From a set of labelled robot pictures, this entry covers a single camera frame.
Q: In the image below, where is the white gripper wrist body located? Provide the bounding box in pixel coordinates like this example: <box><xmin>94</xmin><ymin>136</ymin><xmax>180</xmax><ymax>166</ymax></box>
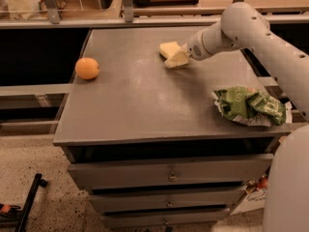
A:
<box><xmin>186</xmin><ymin>22</ymin><xmax>240</xmax><ymax>61</ymax></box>

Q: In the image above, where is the yellow sponge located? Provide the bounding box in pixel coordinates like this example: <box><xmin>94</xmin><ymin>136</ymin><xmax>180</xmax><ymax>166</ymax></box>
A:
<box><xmin>159</xmin><ymin>42</ymin><xmax>181</xmax><ymax>59</ymax></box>

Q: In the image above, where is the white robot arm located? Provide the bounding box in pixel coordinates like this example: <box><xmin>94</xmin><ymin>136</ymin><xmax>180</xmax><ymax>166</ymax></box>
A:
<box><xmin>179</xmin><ymin>2</ymin><xmax>309</xmax><ymax>232</ymax></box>

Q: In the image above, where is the green crumpled snack bag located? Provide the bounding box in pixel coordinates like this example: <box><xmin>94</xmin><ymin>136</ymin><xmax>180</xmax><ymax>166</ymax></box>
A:
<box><xmin>212</xmin><ymin>86</ymin><xmax>292</xmax><ymax>127</ymax></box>

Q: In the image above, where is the grey drawer cabinet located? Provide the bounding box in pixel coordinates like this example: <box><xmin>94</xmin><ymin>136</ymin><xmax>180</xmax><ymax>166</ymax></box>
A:
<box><xmin>54</xmin><ymin>27</ymin><xmax>290</xmax><ymax>228</ymax></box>

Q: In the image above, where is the orange fruit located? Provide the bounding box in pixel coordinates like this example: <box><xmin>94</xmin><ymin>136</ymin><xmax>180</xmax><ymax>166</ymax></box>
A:
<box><xmin>75</xmin><ymin>57</ymin><xmax>99</xmax><ymax>80</ymax></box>

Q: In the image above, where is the top drawer knob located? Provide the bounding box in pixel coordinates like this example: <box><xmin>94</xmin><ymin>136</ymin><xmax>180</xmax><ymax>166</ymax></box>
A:
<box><xmin>168</xmin><ymin>172</ymin><xmax>178</xmax><ymax>182</ymax></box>

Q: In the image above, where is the drawer knob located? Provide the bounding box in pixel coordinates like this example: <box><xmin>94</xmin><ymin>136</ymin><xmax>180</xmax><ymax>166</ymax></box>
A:
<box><xmin>166</xmin><ymin>200</ymin><xmax>173</xmax><ymax>208</ymax></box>
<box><xmin>168</xmin><ymin>172</ymin><xmax>178</xmax><ymax>182</ymax></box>

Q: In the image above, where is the middle drawer knob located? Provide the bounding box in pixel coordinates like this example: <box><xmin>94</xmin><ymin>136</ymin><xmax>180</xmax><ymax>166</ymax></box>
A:
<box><xmin>166</xmin><ymin>200</ymin><xmax>173</xmax><ymax>208</ymax></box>

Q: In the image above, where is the red onion in box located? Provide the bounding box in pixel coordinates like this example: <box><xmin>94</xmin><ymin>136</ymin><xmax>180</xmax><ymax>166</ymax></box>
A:
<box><xmin>258</xmin><ymin>176</ymin><xmax>267</xmax><ymax>189</ymax></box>

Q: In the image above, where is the white cardboard box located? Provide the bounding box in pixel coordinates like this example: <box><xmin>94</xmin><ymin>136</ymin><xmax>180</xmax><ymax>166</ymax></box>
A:
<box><xmin>232</xmin><ymin>180</ymin><xmax>267</xmax><ymax>215</ymax></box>

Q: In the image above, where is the black stand leg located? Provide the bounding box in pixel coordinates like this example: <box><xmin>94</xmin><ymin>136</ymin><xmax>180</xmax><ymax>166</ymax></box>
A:
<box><xmin>14</xmin><ymin>173</ymin><xmax>47</xmax><ymax>232</ymax></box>

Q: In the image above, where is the metal railing frame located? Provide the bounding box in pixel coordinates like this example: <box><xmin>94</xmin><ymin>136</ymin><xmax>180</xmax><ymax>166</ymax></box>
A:
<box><xmin>0</xmin><ymin>0</ymin><xmax>309</xmax><ymax>29</ymax></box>

